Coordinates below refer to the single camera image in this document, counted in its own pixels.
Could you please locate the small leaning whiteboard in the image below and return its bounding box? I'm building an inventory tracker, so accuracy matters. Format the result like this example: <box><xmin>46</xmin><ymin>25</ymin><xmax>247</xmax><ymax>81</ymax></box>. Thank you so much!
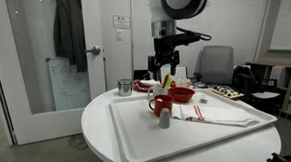
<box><xmin>43</xmin><ymin>57</ymin><xmax>95</xmax><ymax>114</ymax></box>

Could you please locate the large white tray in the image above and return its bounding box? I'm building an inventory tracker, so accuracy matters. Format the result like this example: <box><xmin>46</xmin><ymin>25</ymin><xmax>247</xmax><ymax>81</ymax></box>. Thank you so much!
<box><xmin>105</xmin><ymin>83</ymin><xmax>280</xmax><ymax>162</ymax></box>

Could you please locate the steel canister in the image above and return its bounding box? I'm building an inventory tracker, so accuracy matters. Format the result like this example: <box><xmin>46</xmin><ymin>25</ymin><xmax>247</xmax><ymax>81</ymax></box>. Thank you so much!
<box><xmin>116</xmin><ymin>78</ymin><xmax>134</xmax><ymax>97</ymax></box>

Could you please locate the clear measuring cup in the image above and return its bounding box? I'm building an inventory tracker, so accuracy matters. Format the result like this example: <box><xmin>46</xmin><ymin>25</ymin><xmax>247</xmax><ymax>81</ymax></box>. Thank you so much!
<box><xmin>177</xmin><ymin>78</ymin><xmax>194</xmax><ymax>89</ymax></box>

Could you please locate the grey office chair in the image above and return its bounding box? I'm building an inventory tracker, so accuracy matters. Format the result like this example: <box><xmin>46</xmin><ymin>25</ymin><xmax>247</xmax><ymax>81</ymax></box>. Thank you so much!
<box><xmin>193</xmin><ymin>44</ymin><xmax>235</xmax><ymax>89</ymax></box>

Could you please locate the red plate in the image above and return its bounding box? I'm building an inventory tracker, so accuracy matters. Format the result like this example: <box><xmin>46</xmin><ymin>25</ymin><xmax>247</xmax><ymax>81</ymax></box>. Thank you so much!
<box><xmin>132</xmin><ymin>79</ymin><xmax>154</xmax><ymax>93</ymax></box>

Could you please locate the wall sign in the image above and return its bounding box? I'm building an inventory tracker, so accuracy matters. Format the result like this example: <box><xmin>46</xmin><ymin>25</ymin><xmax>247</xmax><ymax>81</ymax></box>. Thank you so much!
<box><xmin>111</xmin><ymin>14</ymin><xmax>132</xmax><ymax>30</ymax></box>

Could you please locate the red mug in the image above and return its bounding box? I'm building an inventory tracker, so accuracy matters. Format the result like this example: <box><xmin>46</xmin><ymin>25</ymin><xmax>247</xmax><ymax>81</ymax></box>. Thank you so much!
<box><xmin>148</xmin><ymin>93</ymin><xmax>175</xmax><ymax>118</ymax></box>

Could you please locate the white towel with red stripes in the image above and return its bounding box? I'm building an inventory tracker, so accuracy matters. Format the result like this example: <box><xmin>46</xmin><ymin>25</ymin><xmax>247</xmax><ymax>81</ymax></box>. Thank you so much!
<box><xmin>171</xmin><ymin>103</ymin><xmax>261</xmax><ymax>128</ymax></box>

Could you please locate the white door with glass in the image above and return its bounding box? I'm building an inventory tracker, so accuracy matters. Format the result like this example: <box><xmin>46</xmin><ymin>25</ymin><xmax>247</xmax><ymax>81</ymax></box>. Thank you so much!
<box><xmin>0</xmin><ymin>0</ymin><xmax>112</xmax><ymax>151</ymax></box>

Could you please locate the black backpack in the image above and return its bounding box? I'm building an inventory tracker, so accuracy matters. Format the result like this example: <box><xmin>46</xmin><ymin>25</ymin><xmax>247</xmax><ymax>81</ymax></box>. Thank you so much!
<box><xmin>231</xmin><ymin>65</ymin><xmax>254</xmax><ymax>95</ymax></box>

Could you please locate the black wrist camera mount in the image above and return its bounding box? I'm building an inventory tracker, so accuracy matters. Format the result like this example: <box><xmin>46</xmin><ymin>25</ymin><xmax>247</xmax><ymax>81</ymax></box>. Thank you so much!
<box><xmin>152</xmin><ymin>25</ymin><xmax>213</xmax><ymax>50</ymax></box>

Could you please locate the white napkin with red edge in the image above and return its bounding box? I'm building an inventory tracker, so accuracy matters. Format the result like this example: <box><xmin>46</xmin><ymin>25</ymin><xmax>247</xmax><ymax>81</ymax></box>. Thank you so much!
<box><xmin>139</xmin><ymin>78</ymin><xmax>162</xmax><ymax>87</ymax></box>

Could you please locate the green plastic bottle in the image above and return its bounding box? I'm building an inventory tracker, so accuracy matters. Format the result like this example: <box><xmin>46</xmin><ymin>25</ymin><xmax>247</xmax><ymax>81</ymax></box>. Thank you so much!
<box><xmin>166</xmin><ymin>72</ymin><xmax>173</xmax><ymax>88</ymax></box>

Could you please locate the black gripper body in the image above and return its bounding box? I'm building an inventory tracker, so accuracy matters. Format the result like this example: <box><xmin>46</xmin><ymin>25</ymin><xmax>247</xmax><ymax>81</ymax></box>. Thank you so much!
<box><xmin>152</xmin><ymin>35</ymin><xmax>181</xmax><ymax>66</ymax></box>

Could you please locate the white mug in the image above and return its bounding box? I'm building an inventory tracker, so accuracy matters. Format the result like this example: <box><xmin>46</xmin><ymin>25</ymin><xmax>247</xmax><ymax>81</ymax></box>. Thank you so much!
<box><xmin>147</xmin><ymin>83</ymin><xmax>169</xmax><ymax>101</ymax></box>

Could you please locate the red spoon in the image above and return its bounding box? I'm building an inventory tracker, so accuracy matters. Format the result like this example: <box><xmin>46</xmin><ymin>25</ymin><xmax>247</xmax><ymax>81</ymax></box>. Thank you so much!
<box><xmin>161</xmin><ymin>73</ymin><xmax>170</xmax><ymax>89</ymax></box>

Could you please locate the wooden busy board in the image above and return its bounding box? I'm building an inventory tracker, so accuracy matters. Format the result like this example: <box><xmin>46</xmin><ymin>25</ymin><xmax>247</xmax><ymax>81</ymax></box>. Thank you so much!
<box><xmin>207</xmin><ymin>85</ymin><xmax>245</xmax><ymax>101</ymax></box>

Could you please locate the dark hanging jacket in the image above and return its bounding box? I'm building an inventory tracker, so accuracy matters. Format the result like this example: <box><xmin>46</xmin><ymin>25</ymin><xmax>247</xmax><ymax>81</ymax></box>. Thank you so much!
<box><xmin>50</xmin><ymin>0</ymin><xmax>93</xmax><ymax>74</ymax></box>

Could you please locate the white light switch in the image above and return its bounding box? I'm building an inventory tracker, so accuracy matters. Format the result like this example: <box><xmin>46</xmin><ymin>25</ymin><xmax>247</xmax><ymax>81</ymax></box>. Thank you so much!
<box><xmin>116</xmin><ymin>28</ymin><xmax>124</xmax><ymax>42</ymax></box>

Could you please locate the silver door handle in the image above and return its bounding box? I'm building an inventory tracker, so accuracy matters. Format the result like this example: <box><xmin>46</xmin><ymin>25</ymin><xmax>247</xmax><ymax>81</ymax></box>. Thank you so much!
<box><xmin>85</xmin><ymin>45</ymin><xmax>102</xmax><ymax>57</ymax></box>

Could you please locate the red bowl of coffee beans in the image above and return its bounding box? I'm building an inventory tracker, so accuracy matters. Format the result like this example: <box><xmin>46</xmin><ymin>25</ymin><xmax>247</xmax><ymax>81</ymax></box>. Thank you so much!
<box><xmin>166</xmin><ymin>86</ymin><xmax>196</xmax><ymax>105</ymax></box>

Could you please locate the wooden shelf unit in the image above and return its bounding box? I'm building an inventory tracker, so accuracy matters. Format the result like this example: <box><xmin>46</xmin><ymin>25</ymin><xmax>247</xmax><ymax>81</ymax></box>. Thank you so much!
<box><xmin>243</xmin><ymin>60</ymin><xmax>291</xmax><ymax>120</ymax></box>

